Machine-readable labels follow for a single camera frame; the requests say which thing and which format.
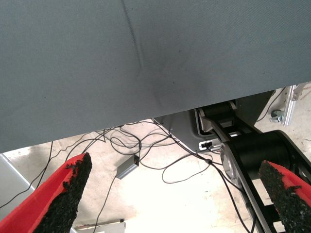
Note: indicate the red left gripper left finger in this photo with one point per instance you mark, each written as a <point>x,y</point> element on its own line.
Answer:
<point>36,206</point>

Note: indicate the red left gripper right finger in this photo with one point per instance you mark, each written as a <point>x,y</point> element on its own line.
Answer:
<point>291,204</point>

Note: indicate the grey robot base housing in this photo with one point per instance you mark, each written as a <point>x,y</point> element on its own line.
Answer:
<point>184,128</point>

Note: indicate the short aluminium bar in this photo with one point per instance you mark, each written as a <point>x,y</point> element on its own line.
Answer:
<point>107,224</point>

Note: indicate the grey caster wheel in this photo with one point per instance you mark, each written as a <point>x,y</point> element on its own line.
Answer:
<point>275,115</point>

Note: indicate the aluminium profile leg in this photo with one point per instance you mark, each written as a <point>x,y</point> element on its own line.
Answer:
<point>290,109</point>

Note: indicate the grey power adapter box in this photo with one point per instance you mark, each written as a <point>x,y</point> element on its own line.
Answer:
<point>126,168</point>

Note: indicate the dark grey table cloth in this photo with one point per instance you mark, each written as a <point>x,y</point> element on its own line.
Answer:
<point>97,72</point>

